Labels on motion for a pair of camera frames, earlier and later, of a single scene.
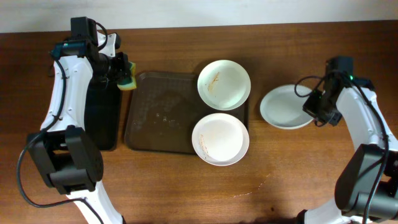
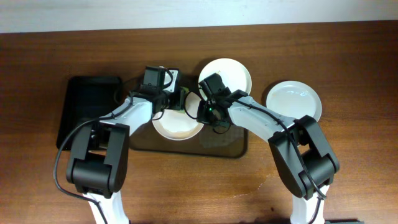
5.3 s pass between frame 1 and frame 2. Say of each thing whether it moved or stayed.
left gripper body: moved
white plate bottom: moved
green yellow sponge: moved
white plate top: stayed
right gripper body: moved
